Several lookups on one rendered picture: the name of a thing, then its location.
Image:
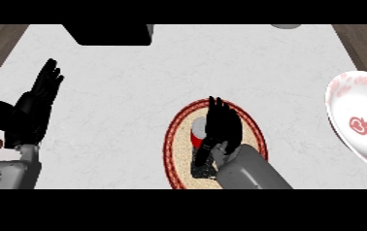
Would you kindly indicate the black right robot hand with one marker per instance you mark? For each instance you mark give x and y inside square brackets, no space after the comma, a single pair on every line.
[221,125]

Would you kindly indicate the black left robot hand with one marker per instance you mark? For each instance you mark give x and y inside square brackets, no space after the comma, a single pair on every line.
[35,108]

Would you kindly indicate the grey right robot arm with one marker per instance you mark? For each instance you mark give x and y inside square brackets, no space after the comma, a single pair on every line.
[251,170]

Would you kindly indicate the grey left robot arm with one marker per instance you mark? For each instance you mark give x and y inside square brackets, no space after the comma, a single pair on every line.
[20,167]

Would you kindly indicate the red can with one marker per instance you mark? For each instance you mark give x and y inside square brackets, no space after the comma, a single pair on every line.
[199,132]

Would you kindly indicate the oval beige red-rimmed placemat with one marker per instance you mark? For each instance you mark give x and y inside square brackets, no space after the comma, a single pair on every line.
[181,150]

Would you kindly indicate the white bowl with red pattern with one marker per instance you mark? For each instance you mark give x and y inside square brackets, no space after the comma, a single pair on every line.
[352,112]

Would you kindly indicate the black appliance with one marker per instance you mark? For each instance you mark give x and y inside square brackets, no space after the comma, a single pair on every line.
[113,34]

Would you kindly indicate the grey round object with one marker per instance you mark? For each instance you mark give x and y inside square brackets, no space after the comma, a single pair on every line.
[286,26]

